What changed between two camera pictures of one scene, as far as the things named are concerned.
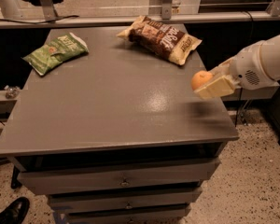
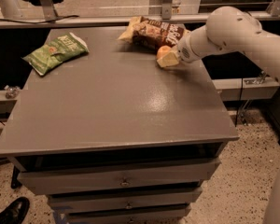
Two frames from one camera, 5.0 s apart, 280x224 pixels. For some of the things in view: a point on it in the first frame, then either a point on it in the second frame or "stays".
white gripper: [247, 66] -> [183, 51]
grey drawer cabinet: [116, 134] stays
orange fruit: [200, 77] -> [162, 50]
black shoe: [14, 213] stays
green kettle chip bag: [47, 57] stays
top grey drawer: [75, 179] stays
